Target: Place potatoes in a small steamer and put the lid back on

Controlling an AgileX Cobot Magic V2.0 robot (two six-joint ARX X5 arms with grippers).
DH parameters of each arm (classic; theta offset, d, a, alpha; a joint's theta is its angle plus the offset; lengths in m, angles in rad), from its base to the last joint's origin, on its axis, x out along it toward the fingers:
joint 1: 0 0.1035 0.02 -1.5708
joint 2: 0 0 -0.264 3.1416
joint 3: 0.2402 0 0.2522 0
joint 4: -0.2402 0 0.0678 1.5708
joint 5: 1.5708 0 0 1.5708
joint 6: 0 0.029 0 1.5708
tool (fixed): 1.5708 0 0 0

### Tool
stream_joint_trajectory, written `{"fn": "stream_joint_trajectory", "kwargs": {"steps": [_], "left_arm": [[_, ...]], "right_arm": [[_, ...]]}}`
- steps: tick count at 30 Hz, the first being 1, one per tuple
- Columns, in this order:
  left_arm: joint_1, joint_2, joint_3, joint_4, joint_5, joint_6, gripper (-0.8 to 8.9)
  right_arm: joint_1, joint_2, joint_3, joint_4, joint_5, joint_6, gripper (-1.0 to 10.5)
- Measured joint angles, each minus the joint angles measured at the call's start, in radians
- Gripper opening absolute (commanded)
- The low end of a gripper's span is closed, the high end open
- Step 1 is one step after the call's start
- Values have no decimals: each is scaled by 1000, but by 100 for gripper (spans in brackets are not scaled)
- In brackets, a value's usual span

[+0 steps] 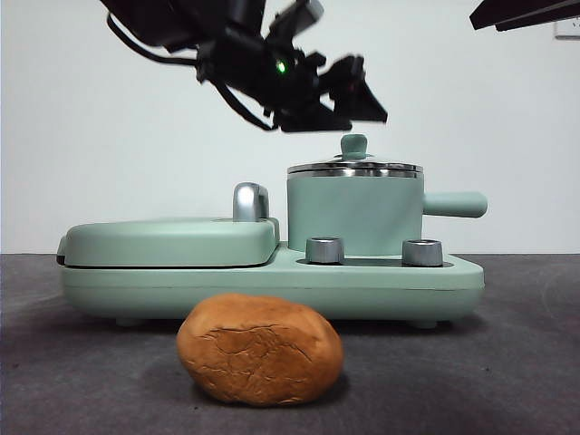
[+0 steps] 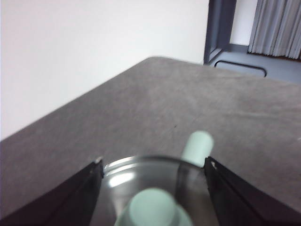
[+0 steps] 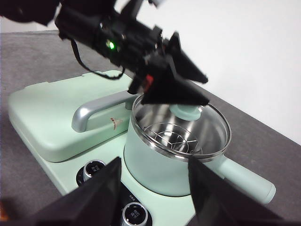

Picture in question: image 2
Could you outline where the grey pleated curtain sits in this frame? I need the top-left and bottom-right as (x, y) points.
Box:
(248, 0), (301, 59)

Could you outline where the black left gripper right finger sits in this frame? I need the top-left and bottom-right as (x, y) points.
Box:
(204, 156), (301, 226)

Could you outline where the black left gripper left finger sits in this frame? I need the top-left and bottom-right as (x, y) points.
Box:
(0, 157), (104, 226)

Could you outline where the glass lid with green knob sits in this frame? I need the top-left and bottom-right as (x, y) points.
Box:
(101, 154), (210, 226)

